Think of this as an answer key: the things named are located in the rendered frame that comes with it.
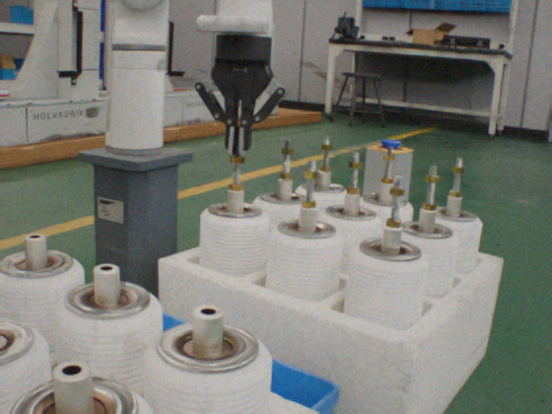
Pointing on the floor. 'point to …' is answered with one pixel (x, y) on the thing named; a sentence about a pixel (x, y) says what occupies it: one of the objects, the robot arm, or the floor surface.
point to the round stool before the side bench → (356, 96)
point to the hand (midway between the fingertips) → (238, 140)
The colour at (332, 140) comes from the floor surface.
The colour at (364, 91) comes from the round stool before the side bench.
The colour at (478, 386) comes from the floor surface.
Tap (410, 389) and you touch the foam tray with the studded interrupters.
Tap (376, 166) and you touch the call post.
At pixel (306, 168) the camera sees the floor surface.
